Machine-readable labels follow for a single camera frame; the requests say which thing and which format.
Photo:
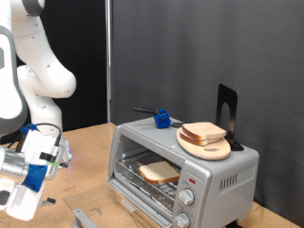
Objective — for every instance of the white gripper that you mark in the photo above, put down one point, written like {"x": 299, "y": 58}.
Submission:
{"x": 25, "y": 205}

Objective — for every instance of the metal spatula with blue block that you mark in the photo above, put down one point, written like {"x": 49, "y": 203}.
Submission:
{"x": 162, "y": 119}

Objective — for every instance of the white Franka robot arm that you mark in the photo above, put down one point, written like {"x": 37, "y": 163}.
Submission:
{"x": 41, "y": 72}

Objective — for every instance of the wooden box under oven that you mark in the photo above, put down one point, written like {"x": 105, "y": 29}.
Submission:
{"x": 139, "y": 218}

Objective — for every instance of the silver oven knob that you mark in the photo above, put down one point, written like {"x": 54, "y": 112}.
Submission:
{"x": 181, "y": 220}
{"x": 186, "y": 196}

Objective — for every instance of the silver toaster oven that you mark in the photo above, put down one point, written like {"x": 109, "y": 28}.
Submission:
{"x": 221, "y": 202}

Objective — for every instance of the aluminium foil sheet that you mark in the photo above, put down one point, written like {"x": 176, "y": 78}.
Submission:
{"x": 142, "y": 193}

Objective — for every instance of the black curtain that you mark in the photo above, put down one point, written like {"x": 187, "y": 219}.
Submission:
{"x": 88, "y": 63}

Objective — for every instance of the vertical metal pole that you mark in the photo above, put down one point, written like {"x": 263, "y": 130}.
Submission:
{"x": 109, "y": 63}

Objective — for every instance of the red indicator light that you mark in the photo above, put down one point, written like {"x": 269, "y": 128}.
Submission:
{"x": 192, "y": 181}

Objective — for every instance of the wooden cutting board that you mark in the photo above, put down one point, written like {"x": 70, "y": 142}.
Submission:
{"x": 209, "y": 152}

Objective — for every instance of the small black object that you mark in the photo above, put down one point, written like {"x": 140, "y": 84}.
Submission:
{"x": 234, "y": 224}

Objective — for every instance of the black metal bookend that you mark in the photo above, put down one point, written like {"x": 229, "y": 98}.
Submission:
{"x": 232, "y": 104}

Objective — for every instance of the grey backdrop cloth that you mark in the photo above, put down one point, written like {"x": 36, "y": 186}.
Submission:
{"x": 196, "y": 47}

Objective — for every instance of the wrist camera on blue mount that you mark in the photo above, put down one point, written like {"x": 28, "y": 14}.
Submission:
{"x": 33, "y": 177}

